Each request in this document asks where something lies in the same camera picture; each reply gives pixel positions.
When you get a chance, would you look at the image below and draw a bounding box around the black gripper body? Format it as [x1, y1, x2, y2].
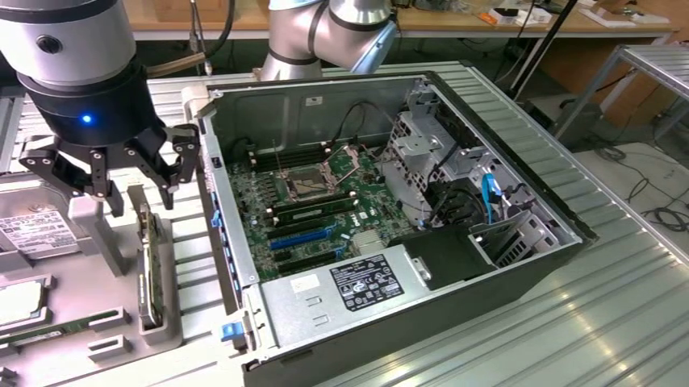
[18, 63, 166, 147]

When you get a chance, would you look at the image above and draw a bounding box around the blue expansion slot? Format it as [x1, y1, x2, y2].
[268, 227, 331, 251]

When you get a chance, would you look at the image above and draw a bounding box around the blue case latch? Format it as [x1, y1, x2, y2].
[217, 321, 242, 343]

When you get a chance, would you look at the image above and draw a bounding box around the CPU socket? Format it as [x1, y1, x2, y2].
[278, 163, 337, 202]

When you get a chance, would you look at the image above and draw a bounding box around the green graphics card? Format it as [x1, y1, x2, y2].
[126, 181, 165, 326]

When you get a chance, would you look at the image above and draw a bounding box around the black pole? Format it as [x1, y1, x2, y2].
[508, 0, 575, 100]

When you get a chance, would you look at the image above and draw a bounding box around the perforated metal disk bay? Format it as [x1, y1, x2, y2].
[467, 207, 582, 269]

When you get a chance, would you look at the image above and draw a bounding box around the green motherboard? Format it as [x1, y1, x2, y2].
[222, 145, 429, 282]

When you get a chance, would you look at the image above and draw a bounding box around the thick black cable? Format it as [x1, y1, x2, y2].
[202, 0, 236, 61]

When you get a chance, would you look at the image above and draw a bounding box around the metal frame shelf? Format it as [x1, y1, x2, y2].
[551, 43, 689, 140]

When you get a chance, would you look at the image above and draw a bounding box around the blue SATA wire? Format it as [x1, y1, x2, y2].
[480, 172, 504, 227]

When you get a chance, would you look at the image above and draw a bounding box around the silver disk bay cage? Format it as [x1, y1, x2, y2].
[384, 110, 507, 227]

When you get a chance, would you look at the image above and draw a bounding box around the silver chipset heatsink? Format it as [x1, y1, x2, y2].
[352, 230, 387, 248]

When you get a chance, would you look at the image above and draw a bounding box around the black looped wire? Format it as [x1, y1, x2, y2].
[328, 101, 397, 146]

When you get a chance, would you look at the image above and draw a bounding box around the black white box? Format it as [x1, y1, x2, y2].
[492, 6, 552, 25]

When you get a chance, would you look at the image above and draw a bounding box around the orange white box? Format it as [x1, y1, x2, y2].
[477, 10, 517, 26]

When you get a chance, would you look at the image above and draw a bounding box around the black floor cable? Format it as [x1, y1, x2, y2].
[626, 160, 689, 233]

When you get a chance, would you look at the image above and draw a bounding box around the grey parts rack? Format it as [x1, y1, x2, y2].
[0, 195, 184, 387]

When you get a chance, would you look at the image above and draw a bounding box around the black PC case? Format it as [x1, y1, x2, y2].
[181, 70, 599, 387]

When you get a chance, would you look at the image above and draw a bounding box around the brown cabinet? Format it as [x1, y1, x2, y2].
[536, 38, 676, 126]

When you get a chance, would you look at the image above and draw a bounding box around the grey power supply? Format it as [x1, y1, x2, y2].
[257, 243, 435, 350]

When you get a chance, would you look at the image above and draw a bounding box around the black RAM slot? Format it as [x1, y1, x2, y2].
[250, 148, 328, 163]
[266, 189, 353, 209]
[268, 192, 356, 213]
[269, 196, 357, 217]
[246, 141, 324, 156]
[252, 152, 329, 167]

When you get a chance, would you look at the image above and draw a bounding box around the long black expansion slot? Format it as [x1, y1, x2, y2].
[264, 219, 325, 239]
[276, 249, 336, 272]

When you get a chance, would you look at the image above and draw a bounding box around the silver hard disk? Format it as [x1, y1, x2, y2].
[0, 173, 86, 259]

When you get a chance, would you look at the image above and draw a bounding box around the silver CPU chip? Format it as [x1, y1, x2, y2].
[0, 281, 47, 327]

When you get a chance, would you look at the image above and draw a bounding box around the silver socket cover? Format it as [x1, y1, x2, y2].
[320, 144, 363, 173]

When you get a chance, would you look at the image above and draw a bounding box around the thin grey cable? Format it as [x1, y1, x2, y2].
[186, 0, 213, 77]

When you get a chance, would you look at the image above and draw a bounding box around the thin metal locking lever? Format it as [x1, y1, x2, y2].
[272, 138, 285, 179]

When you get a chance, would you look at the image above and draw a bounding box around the black floor box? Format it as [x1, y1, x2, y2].
[524, 94, 603, 148]

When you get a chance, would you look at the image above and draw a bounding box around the wooden desk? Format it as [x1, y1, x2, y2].
[128, 0, 680, 41]

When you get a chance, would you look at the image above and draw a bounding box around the labelled green RAM stick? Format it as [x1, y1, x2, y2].
[273, 200, 359, 225]

